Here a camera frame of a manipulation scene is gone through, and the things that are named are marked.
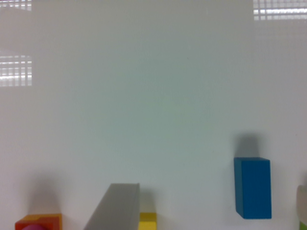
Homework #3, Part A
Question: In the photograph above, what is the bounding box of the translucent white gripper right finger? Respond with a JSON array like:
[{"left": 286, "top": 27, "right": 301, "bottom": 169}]
[{"left": 296, "top": 185, "right": 307, "bottom": 221}]

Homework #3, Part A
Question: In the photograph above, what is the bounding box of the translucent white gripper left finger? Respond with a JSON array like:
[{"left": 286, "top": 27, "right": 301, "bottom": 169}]
[{"left": 83, "top": 183, "right": 140, "bottom": 230}]

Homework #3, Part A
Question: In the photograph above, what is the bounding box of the yellow cube block with hole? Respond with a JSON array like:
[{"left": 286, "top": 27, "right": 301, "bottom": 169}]
[{"left": 138, "top": 213, "right": 157, "bottom": 230}]

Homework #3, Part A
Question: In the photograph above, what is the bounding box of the light green rectangular block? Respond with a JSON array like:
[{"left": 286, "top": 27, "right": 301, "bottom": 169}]
[{"left": 299, "top": 222, "right": 307, "bottom": 230}]

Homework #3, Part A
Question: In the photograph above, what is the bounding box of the blue rectangular block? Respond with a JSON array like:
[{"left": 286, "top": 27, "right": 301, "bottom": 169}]
[{"left": 234, "top": 157, "right": 272, "bottom": 219}]

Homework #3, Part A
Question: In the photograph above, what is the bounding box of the orange square block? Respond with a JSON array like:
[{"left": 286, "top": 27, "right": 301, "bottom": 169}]
[{"left": 14, "top": 214, "right": 62, "bottom": 230}]

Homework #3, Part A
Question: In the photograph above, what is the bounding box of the pink cylinder block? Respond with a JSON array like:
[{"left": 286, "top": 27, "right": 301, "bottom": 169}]
[{"left": 22, "top": 224, "right": 47, "bottom": 230}]

